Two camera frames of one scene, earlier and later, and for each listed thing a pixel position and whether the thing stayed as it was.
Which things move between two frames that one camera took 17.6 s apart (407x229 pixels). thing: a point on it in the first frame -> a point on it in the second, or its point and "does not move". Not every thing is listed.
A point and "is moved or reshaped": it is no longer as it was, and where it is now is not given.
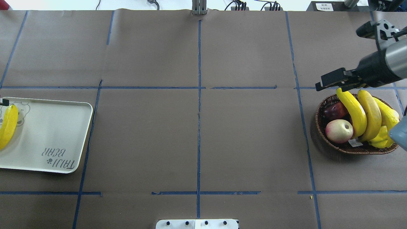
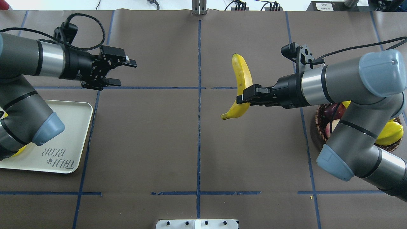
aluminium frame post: (199, 7) does not move
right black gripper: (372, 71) -> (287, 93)
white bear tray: (49, 136) does not move
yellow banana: (359, 116) is moved or reshaped
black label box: (336, 6) does not move
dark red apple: (336, 111) does not move
